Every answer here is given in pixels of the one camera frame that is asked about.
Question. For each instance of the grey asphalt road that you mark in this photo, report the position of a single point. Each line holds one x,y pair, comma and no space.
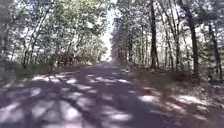
83,103

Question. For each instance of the wood of tall trees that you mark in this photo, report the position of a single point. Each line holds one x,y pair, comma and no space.
166,33

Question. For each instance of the wood of green trees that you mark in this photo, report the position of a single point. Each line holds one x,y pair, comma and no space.
56,33

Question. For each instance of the brown leaf-covered verge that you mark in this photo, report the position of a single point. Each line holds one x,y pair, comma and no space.
180,96

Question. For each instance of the shaded grassy verge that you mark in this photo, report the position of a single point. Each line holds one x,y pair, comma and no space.
20,71

